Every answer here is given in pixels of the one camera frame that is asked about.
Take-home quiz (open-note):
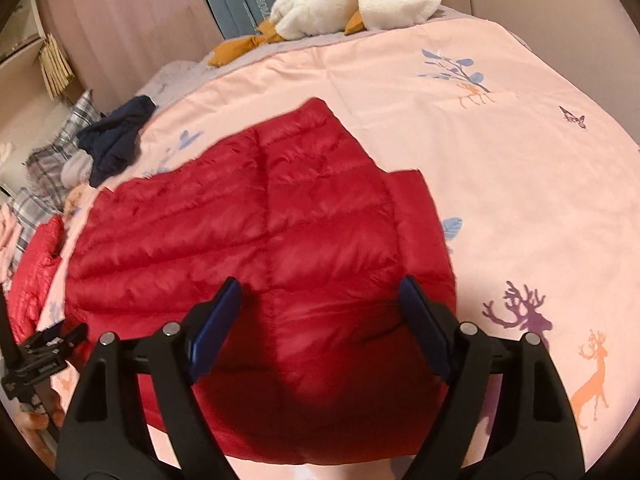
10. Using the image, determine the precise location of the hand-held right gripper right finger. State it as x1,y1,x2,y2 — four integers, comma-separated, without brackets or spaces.
397,275,587,480

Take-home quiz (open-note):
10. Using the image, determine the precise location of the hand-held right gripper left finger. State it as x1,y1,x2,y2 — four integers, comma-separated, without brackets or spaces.
57,277,244,480

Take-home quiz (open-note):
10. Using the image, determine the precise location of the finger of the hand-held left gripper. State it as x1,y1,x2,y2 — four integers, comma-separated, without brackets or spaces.
56,323,89,358
20,324,64,350

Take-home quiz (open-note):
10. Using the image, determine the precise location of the dark red down jacket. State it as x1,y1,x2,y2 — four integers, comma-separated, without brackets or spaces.
62,97,459,467

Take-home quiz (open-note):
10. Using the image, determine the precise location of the pink clothes pile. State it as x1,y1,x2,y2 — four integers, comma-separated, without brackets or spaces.
0,199,28,281

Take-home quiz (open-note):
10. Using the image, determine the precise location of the light red down jacket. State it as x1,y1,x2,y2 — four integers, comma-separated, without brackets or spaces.
7,215,68,343

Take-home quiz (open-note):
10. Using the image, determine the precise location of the small blond doll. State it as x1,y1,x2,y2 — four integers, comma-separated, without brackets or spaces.
64,184,88,217

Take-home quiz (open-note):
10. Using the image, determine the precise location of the small plaid pillow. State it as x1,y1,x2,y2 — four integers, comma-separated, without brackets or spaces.
11,144,73,223

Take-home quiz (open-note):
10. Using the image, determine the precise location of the grey garment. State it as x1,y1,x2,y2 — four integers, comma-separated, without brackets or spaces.
60,152,96,189

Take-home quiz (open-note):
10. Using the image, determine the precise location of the pink deer printed blanket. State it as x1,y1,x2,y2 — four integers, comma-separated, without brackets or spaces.
36,14,640,480

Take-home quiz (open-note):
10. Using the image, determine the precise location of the navy blue garment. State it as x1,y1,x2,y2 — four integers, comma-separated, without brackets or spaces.
76,95,159,187

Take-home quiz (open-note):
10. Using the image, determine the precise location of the straw tassel hanging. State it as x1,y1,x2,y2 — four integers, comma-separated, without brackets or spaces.
38,34,77,102

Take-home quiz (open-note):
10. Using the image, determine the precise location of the white wall shelf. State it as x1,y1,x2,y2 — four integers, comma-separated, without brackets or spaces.
0,0,52,81

